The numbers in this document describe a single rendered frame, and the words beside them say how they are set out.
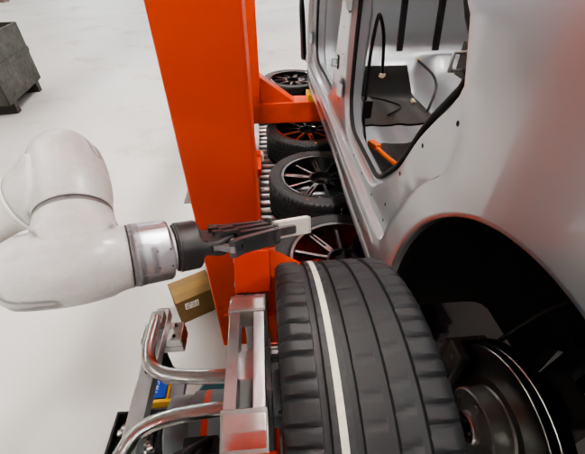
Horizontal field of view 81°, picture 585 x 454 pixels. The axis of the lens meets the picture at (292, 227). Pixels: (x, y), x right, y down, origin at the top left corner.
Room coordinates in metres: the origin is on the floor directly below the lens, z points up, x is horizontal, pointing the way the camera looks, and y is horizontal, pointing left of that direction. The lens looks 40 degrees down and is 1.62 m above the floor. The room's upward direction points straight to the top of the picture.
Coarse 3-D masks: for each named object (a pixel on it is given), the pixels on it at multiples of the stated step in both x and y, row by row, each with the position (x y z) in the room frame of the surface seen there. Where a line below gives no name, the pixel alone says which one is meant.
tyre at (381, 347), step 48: (288, 288) 0.38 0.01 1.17; (336, 288) 0.38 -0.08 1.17; (384, 288) 0.38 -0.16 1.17; (288, 336) 0.28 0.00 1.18; (336, 336) 0.28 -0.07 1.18; (384, 336) 0.28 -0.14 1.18; (432, 336) 0.29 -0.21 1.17; (288, 384) 0.22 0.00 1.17; (384, 384) 0.22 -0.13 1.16; (432, 384) 0.22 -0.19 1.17; (288, 432) 0.16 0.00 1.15; (336, 432) 0.16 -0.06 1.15; (384, 432) 0.16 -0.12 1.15; (432, 432) 0.16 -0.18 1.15
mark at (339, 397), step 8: (312, 264) 0.48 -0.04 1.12; (320, 280) 0.40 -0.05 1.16; (320, 288) 0.38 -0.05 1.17; (320, 296) 0.36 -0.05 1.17; (328, 320) 0.31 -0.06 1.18; (328, 328) 0.29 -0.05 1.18; (328, 336) 0.28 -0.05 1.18; (328, 344) 0.27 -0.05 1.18; (336, 360) 0.25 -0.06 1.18; (336, 368) 0.23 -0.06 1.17; (336, 376) 0.23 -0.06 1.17; (336, 384) 0.22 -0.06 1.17; (336, 392) 0.21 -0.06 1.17; (336, 400) 0.20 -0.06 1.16; (344, 416) 0.18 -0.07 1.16; (344, 424) 0.17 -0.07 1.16; (344, 432) 0.16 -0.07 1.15; (344, 440) 0.16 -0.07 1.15; (344, 448) 0.15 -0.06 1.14
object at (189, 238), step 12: (180, 228) 0.38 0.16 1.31; (192, 228) 0.38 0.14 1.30; (180, 240) 0.36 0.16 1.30; (192, 240) 0.36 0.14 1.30; (204, 240) 0.38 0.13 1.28; (216, 240) 0.37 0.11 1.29; (228, 240) 0.38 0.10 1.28; (180, 252) 0.35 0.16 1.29; (192, 252) 0.35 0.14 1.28; (204, 252) 0.36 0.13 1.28; (216, 252) 0.36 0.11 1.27; (180, 264) 0.34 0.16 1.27; (192, 264) 0.35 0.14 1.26
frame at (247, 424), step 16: (240, 304) 0.38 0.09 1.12; (256, 304) 0.38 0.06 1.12; (240, 320) 0.36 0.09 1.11; (256, 320) 0.35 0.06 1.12; (240, 336) 0.33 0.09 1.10; (256, 336) 0.32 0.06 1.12; (240, 352) 0.31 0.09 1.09; (256, 352) 0.29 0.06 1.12; (256, 368) 0.26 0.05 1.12; (224, 384) 0.24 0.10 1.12; (256, 384) 0.24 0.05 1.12; (224, 400) 0.22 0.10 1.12; (256, 400) 0.22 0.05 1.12; (224, 416) 0.19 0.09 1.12; (240, 416) 0.19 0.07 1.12; (256, 416) 0.19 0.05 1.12; (224, 432) 0.17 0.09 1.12; (240, 432) 0.17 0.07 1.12; (256, 432) 0.17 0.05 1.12; (224, 448) 0.16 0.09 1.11; (240, 448) 0.16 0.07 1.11; (256, 448) 0.16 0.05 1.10
